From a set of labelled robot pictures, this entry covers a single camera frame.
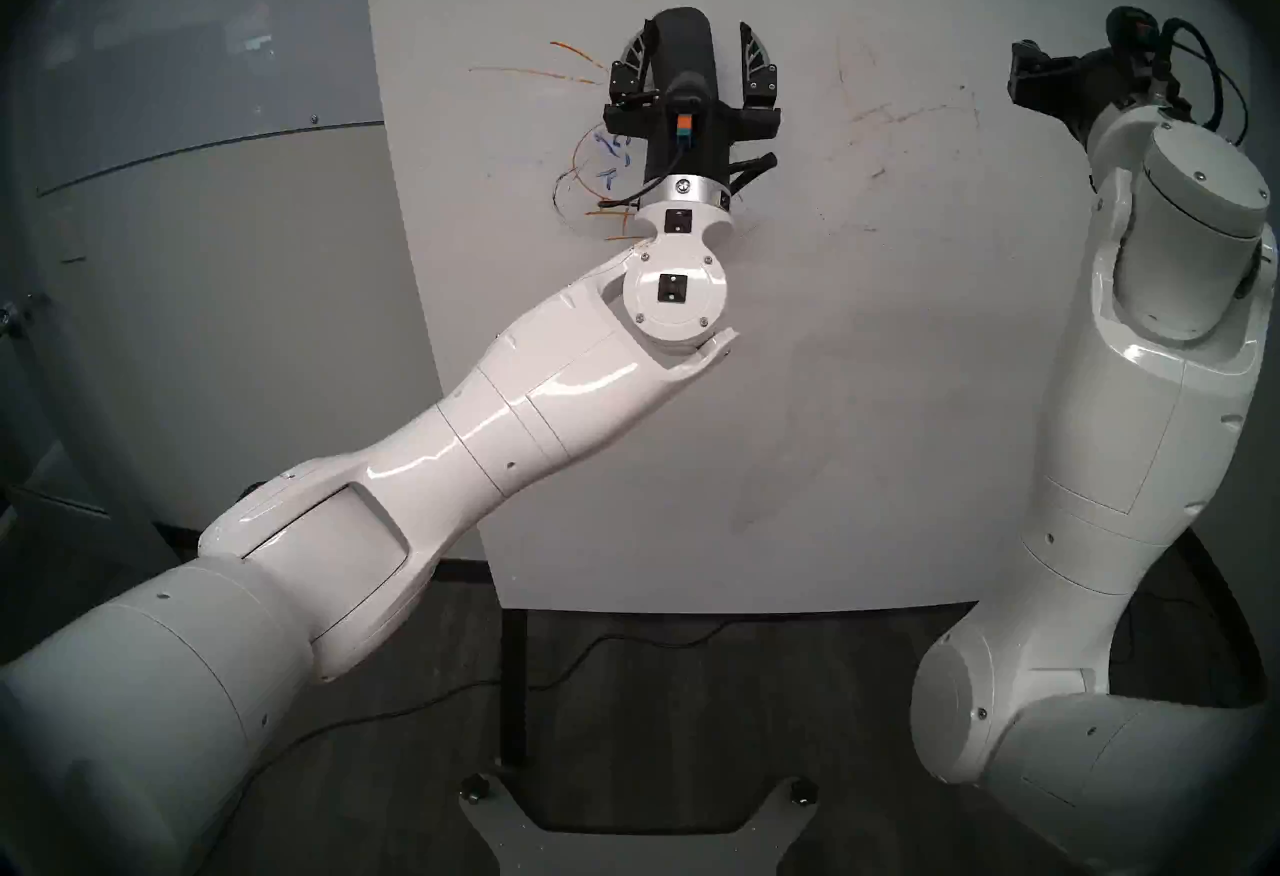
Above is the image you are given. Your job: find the glass wall board with writing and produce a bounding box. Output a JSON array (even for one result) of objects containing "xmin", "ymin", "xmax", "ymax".
[{"xmin": 30, "ymin": 0, "xmax": 386, "ymax": 197}]

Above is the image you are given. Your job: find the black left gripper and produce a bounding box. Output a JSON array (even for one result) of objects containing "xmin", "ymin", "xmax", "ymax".
[{"xmin": 602, "ymin": 19, "xmax": 784, "ymax": 191}]

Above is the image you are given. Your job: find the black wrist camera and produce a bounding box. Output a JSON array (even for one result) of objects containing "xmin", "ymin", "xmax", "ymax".
[
  {"xmin": 1105, "ymin": 6, "xmax": 1166, "ymax": 80},
  {"xmin": 664, "ymin": 79, "xmax": 708, "ymax": 150}
]

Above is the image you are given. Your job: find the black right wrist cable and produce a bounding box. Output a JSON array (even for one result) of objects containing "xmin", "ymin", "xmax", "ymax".
[{"xmin": 1155, "ymin": 18, "xmax": 1251, "ymax": 149}]

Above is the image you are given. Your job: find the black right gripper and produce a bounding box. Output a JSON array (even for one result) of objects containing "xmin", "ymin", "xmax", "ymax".
[{"xmin": 1007, "ymin": 39, "xmax": 1136, "ymax": 145}]

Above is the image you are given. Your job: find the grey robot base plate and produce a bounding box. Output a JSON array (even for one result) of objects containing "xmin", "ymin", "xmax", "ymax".
[{"xmin": 458, "ymin": 776, "xmax": 819, "ymax": 876}]

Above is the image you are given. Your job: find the black floor cable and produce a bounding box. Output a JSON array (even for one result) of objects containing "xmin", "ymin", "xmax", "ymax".
[{"xmin": 250, "ymin": 619, "xmax": 741, "ymax": 785}]

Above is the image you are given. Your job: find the large white whiteboard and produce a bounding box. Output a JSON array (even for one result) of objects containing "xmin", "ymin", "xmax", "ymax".
[{"xmin": 360, "ymin": 0, "xmax": 1256, "ymax": 617}]

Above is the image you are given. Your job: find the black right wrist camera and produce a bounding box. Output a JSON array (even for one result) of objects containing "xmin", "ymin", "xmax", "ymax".
[{"xmin": 1105, "ymin": 6, "xmax": 1166, "ymax": 80}]

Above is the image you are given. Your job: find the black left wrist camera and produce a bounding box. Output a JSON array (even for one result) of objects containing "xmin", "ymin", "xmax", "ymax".
[{"xmin": 664, "ymin": 79, "xmax": 708, "ymax": 150}]

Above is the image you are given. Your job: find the black whiteboard stand post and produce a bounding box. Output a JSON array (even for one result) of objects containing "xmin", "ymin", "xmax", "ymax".
[{"xmin": 497, "ymin": 609, "xmax": 531, "ymax": 770}]

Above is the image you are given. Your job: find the dark grey whiteboard eraser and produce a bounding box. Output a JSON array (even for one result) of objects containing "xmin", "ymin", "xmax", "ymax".
[{"xmin": 645, "ymin": 6, "xmax": 717, "ymax": 117}]

